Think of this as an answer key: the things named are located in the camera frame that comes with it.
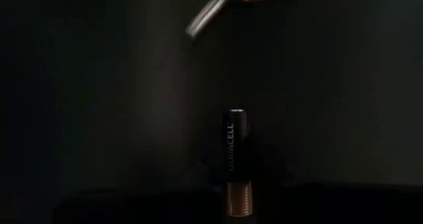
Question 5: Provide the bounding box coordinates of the black copper Duracell battery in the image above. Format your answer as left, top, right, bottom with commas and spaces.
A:
225, 108, 254, 218

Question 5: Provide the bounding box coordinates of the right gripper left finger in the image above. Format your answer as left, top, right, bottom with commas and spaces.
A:
184, 141, 229, 224

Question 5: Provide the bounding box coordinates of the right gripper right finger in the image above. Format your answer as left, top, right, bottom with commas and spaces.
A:
252, 134, 298, 224

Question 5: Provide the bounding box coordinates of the silver AAA battery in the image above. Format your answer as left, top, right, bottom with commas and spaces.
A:
184, 0, 236, 40

